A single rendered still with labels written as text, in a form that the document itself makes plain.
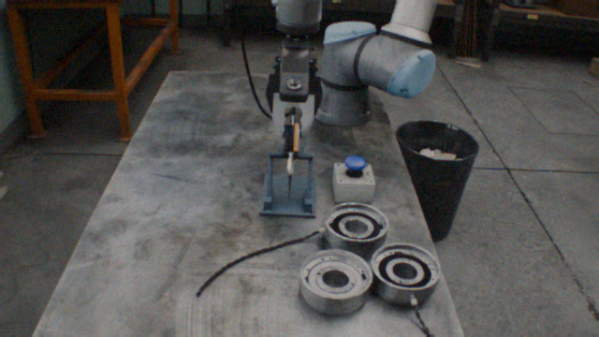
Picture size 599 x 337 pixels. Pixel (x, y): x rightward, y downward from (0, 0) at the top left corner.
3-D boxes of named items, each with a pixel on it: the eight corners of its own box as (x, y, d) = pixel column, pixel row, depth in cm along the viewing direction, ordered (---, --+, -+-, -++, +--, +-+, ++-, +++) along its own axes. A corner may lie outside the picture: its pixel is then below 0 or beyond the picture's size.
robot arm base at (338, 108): (311, 99, 136) (313, 64, 131) (368, 102, 137) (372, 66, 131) (313, 125, 123) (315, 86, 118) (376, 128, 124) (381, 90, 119)
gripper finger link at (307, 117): (316, 125, 99) (314, 80, 94) (316, 140, 94) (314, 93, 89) (300, 125, 99) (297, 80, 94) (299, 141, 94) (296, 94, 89)
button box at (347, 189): (372, 204, 97) (375, 182, 94) (334, 203, 97) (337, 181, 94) (367, 181, 104) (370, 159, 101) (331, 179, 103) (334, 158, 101)
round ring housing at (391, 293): (361, 264, 82) (364, 244, 80) (423, 260, 84) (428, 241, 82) (376, 312, 74) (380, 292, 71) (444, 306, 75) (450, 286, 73)
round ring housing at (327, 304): (303, 321, 72) (305, 300, 69) (295, 271, 80) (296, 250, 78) (375, 315, 73) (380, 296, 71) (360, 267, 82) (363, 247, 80)
